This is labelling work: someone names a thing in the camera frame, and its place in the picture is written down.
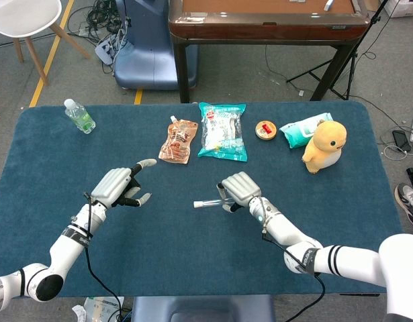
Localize right robot hand grey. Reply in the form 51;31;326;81
216;171;263;213

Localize left robot hand grey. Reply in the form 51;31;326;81
90;158;158;209

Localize clear glass test tube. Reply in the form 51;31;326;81
198;197;234;209

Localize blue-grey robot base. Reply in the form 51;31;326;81
113;0;199;91

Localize teal snack bag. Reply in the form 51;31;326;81
197;101;247;163

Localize round tin gold lid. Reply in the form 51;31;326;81
255;120;278;141

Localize water bottle green label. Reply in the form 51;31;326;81
64;98;97;135

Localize green wet wipes pack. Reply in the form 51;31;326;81
279;112;334;149

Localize orange spout pouch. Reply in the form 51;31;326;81
158;115;199;165

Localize blue table cloth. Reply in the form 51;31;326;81
0;101;413;299

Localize yellow plush toy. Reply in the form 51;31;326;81
301;120;349;174

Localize blue-grey robot torso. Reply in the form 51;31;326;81
130;294;277;322

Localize power strip with plugs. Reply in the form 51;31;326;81
94;33;127;65

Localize brown mahjong table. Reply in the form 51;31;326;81
168;0;377;104

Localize black smartphone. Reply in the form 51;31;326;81
392;129;412;152

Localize grey sneaker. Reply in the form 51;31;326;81
394;182;413;229

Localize black tripod stand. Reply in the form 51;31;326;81
285;0;394;101

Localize white chair wooden legs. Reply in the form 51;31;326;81
0;0;92;87

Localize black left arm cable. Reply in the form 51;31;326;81
82;191;125;322

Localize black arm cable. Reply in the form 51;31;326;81
258;197;327;322
82;191;125;322

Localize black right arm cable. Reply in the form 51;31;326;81
258;197;327;322

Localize white charging cable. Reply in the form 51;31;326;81
383;143;410;161

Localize black floor cable bundle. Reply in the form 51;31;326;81
66;0;130;73

